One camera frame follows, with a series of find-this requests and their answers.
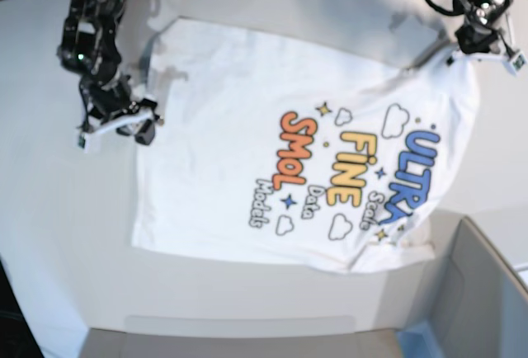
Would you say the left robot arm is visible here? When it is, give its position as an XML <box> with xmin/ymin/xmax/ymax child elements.
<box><xmin>424</xmin><ymin>0</ymin><xmax>527</xmax><ymax>76</ymax></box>

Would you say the white printed t-shirt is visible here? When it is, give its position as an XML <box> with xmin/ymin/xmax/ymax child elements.
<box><xmin>131</xmin><ymin>19</ymin><xmax>479</xmax><ymax>274</ymax></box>

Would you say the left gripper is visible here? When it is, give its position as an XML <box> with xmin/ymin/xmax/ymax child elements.
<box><xmin>445</xmin><ymin>25</ymin><xmax>527</xmax><ymax>74</ymax></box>

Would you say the grey front tray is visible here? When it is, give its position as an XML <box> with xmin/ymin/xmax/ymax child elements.
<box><xmin>80</xmin><ymin>316</ymin><xmax>403</xmax><ymax>357</ymax></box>

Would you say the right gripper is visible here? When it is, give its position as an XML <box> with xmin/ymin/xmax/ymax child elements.
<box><xmin>77</xmin><ymin>77</ymin><xmax>163</xmax><ymax>150</ymax></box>

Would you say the grey bin right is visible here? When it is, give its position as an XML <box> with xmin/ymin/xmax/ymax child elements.
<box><xmin>369</xmin><ymin>210</ymin><xmax>527</xmax><ymax>357</ymax></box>

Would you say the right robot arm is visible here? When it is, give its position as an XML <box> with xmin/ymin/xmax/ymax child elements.
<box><xmin>57</xmin><ymin>0</ymin><xmax>163</xmax><ymax>150</ymax></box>

